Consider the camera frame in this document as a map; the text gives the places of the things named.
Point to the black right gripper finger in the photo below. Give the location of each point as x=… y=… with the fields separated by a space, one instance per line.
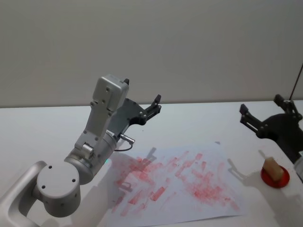
x=290 y=106
x=251 y=120

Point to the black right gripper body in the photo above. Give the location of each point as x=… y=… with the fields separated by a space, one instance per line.
x=284 y=132

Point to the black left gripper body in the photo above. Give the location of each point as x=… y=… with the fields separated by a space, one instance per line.
x=129 y=111

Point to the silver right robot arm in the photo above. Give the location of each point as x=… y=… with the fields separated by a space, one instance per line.
x=299 y=169

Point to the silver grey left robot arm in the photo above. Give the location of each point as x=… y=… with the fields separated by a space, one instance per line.
x=56 y=182

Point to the thin dark rod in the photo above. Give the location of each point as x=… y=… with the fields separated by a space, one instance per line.
x=296 y=81

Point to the beige block stamp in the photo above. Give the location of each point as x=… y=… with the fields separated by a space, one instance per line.
x=272 y=169

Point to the round red ink pad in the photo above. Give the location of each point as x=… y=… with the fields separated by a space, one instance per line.
x=284 y=180

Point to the white table cloth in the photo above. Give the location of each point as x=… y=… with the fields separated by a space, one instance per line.
x=201 y=123

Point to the white paper with red marks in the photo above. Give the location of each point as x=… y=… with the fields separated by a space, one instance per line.
x=189 y=170

